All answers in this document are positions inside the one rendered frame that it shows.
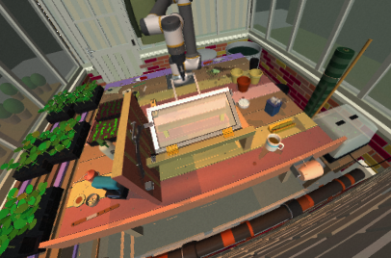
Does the black cable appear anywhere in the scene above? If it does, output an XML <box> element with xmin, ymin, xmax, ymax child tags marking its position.
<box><xmin>348</xmin><ymin>152</ymin><xmax>380</xmax><ymax>169</ymax></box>

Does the grey tub with dark water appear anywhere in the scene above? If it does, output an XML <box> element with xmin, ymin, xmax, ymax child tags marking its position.
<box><xmin>224</xmin><ymin>40</ymin><xmax>263</xmax><ymax>62</ymax></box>

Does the grey base plate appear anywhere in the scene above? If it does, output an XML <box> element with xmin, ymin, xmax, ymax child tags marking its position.
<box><xmin>166</xmin><ymin>73</ymin><xmax>197</xmax><ymax>90</ymax></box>

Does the brown round tin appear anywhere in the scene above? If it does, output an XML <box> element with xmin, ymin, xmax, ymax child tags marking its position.
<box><xmin>85</xmin><ymin>192</ymin><xmax>101</xmax><ymax>208</ymax></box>

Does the white translucent storage box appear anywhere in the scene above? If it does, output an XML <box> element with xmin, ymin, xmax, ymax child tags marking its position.
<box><xmin>312</xmin><ymin>103</ymin><xmax>378</xmax><ymax>160</ymax></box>

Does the white mug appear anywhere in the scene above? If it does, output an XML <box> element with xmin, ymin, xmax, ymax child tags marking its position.
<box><xmin>264</xmin><ymin>133</ymin><xmax>285</xmax><ymax>153</ymax></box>

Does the red ball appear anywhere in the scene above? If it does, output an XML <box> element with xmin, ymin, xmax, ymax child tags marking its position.
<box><xmin>84</xmin><ymin>168</ymin><xmax>99</xmax><ymax>182</ymax></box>

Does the dark grey stay bar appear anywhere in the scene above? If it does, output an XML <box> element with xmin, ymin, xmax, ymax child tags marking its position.
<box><xmin>129</xmin><ymin>121</ymin><xmax>146</xmax><ymax>179</ymax></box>

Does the teal power drill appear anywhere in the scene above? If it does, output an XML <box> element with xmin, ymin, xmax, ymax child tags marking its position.
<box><xmin>91</xmin><ymin>174</ymin><xmax>130</xmax><ymax>201</ymax></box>

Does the blue box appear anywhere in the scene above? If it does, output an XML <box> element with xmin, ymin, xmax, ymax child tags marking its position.
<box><xmin>264</xmin><ymin>96</ymin><xmax>284</xmax><ymax>117</ymax></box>

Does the peach twine roll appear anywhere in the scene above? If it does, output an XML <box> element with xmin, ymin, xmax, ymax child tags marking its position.
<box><xmin>290</xmin><ymin>159</ymin><xmax>326</xmax><ymax>182</ymax></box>

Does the black tray of green plants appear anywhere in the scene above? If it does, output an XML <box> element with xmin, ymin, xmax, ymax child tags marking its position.
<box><xmin>0</xmin><ymin>181</ymin><xmax>65</xmax><ymax>258</ymax></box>
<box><xmin>0</xmin><ymin>115</ymin><xmax>92</xmax><ymax>182</ymax></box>
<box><xmin>38</xmin><ymin>79</ymin><xmax>106</xmax><ymax>124</ymax></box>

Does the yellow sheet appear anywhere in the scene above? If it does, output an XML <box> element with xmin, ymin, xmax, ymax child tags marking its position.
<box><xmin>65</xmin><ymin>179</ymin><xmax>109</xmax><ymax>209</ymax></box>

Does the wooden cane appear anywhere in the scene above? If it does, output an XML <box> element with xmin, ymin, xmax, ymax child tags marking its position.
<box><xmin>312</xmin><ymin>39</ymin><xmax>374</xmax><ymax>117</ymax></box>

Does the yellow plant pot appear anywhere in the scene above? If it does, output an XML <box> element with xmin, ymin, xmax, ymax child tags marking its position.
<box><xmin>230</xmin><ymin>67</ymin><xmax>246</xmax><ymax>85</ymax></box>
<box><xmin>248</xmin><ymin>67</ymin><xmax>264</xmax><ymax>86</ymax></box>

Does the grey round dish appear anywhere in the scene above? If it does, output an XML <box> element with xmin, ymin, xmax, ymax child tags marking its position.
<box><xmin>198</xmin><ymin>47</ymin><xmax>218</xmax><ymax>62</ymax></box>

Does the yellow slatted strip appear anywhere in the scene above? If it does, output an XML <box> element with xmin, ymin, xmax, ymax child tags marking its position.
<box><xmin>268</xmin><ymin>116</ymin><xmax>297</xmax><ymax>134</ymax></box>

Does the wooden vent test frame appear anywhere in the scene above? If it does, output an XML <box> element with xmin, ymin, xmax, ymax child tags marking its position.
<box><xmin>111</xmin><ymin>86</ymin><xmax>258</xmax><ymax>206</ymax></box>

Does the dark seedling tray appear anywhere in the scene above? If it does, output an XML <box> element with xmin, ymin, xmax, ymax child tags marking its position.
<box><xmin>94</xmin><ymin>97</ymin><xmax>125</xmax><ymax>122</ymax></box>
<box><xmin>88</xmin><ymin>116</ymin><xmax>120</xmax><ymax>145</ymax></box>

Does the green striped netting roll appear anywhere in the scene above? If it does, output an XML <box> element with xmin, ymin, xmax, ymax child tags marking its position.
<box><xmin>302</xmin><ymin>46</ymin><xmax>356</xmax><ymax>119</ymax></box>

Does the orange round tin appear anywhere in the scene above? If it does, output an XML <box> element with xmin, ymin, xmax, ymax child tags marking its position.
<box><xmin>72</xmin><ymin>193</ymin><xmax>87</xmax><ymax>208</ymax></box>

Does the red plant pot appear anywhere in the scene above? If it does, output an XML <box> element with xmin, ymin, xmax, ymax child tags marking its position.
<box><xmin>236</xmin><ymin>75</ymin><xmax>252</xmax><ymax>93</ymax></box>

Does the brown pipe with orange bands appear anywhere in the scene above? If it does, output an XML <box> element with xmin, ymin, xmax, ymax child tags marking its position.
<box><xmin>150</xmin><ymin>167</ymin><xmax>367</xmax><ymax>258</ymax></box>

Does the white glazed sash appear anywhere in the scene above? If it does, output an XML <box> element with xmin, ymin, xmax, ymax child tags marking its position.
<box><xmin>146</xmin><ymin>86</ymin><xmax>243</xmax><ymax>154</ymax></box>

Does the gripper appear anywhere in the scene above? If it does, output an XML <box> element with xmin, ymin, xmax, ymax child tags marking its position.
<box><xmin>169</xmin><ymin>47</ymin><xmax>187</xmax><ymax>73</ymax></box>

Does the striped glazed window wall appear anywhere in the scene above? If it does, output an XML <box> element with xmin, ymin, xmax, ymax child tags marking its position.
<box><xmin>108</xmin><ymin>0</ymin><xmax>255</xmax><ymax>48</ymax></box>

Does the white panelled door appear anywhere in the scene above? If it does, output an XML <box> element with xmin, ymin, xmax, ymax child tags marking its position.
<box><xmin>32</xmin><ymin>0</ymin><xmax>143</xmax><ymax>76</ymax></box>

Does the orange wooden ruler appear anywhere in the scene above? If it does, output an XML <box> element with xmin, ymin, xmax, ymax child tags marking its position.
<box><xmin>70</xmin><ymin>202</ymin><xmax>120</xmax><ymax>227</ymax></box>

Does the olive green water butt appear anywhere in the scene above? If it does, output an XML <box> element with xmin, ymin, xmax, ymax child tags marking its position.
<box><xmin>123</xmin><ymin>0</ymin><xmax>169</xmax><ymax>45</ymax></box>

